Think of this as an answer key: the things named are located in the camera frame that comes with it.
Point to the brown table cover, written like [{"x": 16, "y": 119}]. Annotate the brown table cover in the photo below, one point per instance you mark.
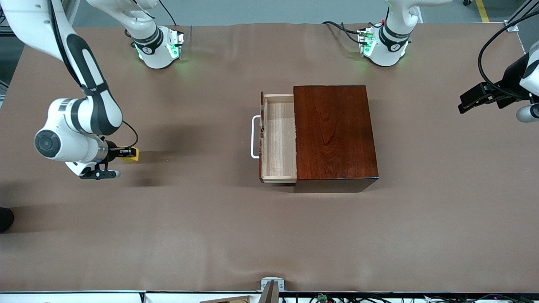
[{"x": 168, "y": 231}]

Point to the light wooden board piece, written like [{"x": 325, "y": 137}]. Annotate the light wooden board piece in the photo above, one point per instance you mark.
[{"x": 231, "y": 300}]

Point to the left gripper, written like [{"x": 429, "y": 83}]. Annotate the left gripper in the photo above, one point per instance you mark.
[{"x": 508, "y": 82}]

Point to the aluminium frame corner bracket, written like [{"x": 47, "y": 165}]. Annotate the aluminium frame corner bracket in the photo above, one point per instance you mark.
[{"x": 511, "y": 26}]

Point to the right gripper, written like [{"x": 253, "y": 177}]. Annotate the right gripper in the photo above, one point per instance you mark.
[{"x": 111, "y": 151}]

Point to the grey metal table bracket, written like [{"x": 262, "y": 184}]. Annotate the grey metal table bracket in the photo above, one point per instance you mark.
[{"x": 266, "y": 281}]

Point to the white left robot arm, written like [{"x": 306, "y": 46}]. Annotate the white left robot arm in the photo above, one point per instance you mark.
[{"x": 385, "y": 46}]

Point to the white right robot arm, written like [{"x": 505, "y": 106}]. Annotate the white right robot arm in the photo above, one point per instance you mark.
[{"x": 25, "y": 21}]

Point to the black rounded object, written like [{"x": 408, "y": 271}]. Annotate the black rounded object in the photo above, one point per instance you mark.
[{"x": 5, "y": 219}]

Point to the yellow block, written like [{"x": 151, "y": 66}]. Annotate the yellow block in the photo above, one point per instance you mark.
[{"x": 134, "y": 158}]

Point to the dark red-brown wooden cabinet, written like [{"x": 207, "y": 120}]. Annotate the dark red-brown wooden cabinet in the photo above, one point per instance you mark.
[{"x": 332, "y": 134}]

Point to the aluminium frame rails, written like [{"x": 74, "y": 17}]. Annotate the aluminium frame rails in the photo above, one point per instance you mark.
[{"x": 70, "y": 9}]

